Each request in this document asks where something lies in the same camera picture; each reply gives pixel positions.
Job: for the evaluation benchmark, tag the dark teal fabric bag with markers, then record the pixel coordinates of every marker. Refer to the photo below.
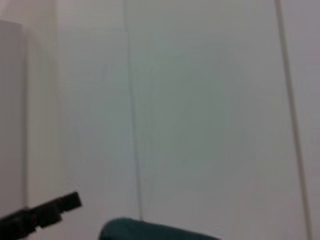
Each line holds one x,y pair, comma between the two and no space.
150,231

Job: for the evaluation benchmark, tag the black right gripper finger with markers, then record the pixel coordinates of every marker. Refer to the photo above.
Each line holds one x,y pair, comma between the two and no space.
37,215

